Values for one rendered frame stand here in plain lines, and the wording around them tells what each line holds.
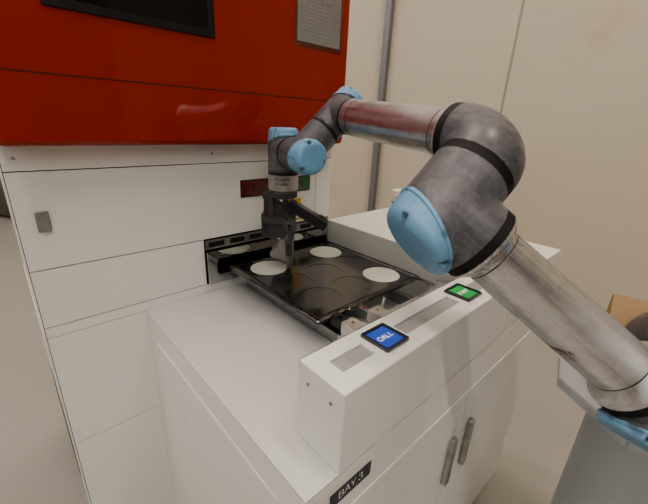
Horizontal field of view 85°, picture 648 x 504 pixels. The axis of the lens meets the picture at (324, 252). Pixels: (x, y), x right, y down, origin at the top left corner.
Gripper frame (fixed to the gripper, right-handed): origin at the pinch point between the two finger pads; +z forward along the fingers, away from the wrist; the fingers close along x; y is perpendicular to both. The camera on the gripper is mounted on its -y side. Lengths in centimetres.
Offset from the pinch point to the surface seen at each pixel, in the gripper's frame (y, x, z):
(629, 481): -68, 41, 24
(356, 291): -17.3, 11.9, 1.4
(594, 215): -164, -111, 7
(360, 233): -20.3, -18.2, -4.2
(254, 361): 4.2, 30.0, 9.3
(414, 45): -62, -177, -87
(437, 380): -30.9, 36.2, 6.8
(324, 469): -10, 53, 9
